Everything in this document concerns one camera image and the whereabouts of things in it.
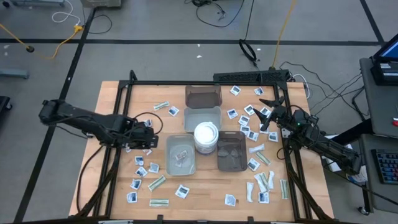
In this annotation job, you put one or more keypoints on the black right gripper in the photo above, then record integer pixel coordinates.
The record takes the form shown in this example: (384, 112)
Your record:
(281, 116)

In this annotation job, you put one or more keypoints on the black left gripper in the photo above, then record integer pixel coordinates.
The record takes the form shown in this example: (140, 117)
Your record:
(141, 135)

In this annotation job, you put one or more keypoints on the white alcohol pad packet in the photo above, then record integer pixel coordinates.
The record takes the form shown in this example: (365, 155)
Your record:
(243, 120)
(265, 132)
(235, 90)
(258, 91)
(252, 135)
(173, 111)
(141, 171)
(136, 183)
(232, 113)
(139, 160)
(245, 129)
(148, 123)
(273, 136)
(265, 111)
(182, 191)
(263, 197)
(253, 164)
(154, 167)
(132, 197)
(230, 200)
(249, 109)

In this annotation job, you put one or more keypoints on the white orange ointment packet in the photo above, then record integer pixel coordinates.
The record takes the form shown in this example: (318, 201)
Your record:
(128, 150)
(147, 152)
(182, 155)

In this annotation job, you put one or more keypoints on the green white bandage strip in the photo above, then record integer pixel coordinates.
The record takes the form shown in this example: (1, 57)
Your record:
(263, 158)
(161, 105)
(156, 183)
(261, 181)
(159, 203)
(284, 188)

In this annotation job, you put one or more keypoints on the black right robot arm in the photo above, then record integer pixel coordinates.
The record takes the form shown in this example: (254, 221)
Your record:
(329, 147)

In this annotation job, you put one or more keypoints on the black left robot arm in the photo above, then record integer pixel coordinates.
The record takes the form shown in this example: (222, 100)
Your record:
(81, 119)

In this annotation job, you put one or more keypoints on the light grey plastic bin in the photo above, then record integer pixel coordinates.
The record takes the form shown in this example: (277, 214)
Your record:
(199, 113)
(172, 143)

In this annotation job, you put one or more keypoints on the plain white bandage strip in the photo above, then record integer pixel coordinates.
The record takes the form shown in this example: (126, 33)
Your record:
(256, 148)
(271, 179)
(249, 192)

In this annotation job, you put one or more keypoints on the grey crumpled wrapper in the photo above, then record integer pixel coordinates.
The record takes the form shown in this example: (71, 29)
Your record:
(235, 152)
(224, 153)

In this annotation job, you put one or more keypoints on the Lysol wipes canister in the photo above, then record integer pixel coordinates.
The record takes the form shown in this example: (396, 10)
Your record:
(206, 133)

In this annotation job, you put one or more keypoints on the dark translucent plastic bin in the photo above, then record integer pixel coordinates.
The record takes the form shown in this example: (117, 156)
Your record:
(203, 99)
(231, 165)

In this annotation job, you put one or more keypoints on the grey side desk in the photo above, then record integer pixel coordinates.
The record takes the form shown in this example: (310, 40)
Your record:
(379, 109)

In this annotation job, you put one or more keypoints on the black laptop computer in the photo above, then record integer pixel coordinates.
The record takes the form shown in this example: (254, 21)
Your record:
(385, 71)

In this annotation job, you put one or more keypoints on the red button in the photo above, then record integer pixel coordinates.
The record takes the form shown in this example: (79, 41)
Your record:
(395, 122)

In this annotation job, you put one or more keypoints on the black computer keyboard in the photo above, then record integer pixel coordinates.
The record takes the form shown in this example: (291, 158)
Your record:
(387, 166)

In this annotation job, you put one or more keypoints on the grey equipment box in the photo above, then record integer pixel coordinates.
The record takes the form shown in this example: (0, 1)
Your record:
(99, 3)

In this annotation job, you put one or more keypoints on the grey keyboard desk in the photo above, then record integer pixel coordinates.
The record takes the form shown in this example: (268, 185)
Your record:
(377, 199)

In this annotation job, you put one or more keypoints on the black caster base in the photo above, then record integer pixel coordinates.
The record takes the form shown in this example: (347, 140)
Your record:
(3, 102)

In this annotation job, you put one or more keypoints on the grey floor plate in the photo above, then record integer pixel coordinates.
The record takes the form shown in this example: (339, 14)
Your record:
(14, 73)

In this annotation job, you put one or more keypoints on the black aluminium table frame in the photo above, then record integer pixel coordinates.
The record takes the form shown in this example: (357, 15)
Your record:
(155, 82)

